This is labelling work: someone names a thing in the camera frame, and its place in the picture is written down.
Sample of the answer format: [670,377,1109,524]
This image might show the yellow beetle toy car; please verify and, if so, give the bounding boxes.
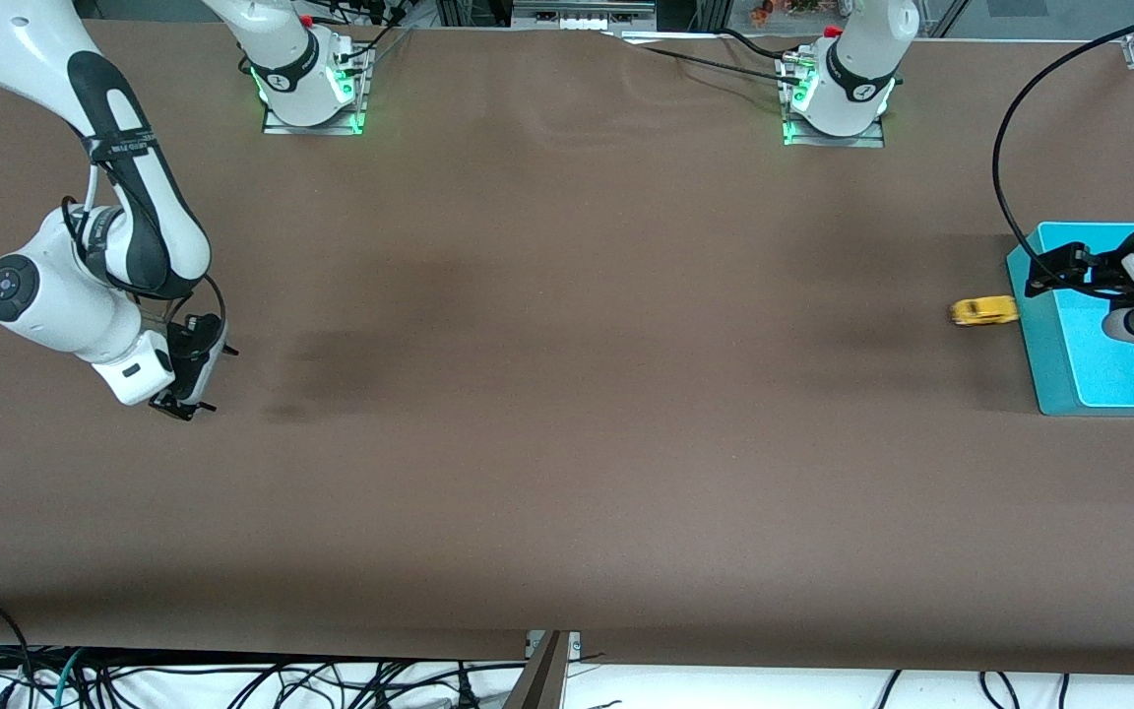
[949,295,1019,328]

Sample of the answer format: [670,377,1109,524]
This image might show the teal plastic storage bin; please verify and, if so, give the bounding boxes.
[1006,222,1134,417]

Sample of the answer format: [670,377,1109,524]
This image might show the brown table cover sheet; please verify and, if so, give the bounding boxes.
[0,18,1134,676]

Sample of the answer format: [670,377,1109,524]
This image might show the white background power strip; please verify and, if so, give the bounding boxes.
[510,5,659,32]

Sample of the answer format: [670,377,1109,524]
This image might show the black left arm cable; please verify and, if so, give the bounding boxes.
[992,8,1134,244]

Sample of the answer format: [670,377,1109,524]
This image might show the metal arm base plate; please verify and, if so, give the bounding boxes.
[262,44,371,136]
[779,49,886,149]

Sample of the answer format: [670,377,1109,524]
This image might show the teal cable under table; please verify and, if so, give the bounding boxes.
[51,648,86,709]

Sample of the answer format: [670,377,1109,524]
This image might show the black cable across cover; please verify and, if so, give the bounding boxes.
[614,28,806,88]

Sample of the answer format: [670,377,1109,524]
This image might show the aluminium table edge bracket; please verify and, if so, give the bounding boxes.
[503,630,583,709]

